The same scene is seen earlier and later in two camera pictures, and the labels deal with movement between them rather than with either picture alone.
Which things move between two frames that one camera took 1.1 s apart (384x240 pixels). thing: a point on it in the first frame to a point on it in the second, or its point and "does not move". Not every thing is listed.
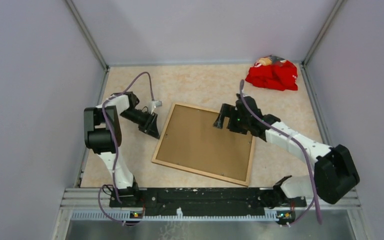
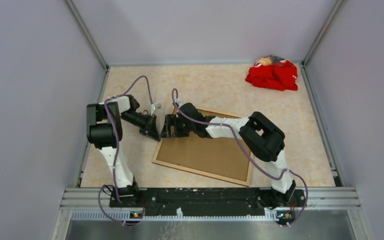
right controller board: x=286 y=216 does not move
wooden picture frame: x=189 y=140 does not move
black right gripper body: x=237 y=123 to x=182 y=128
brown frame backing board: x=191 y=140 does not move
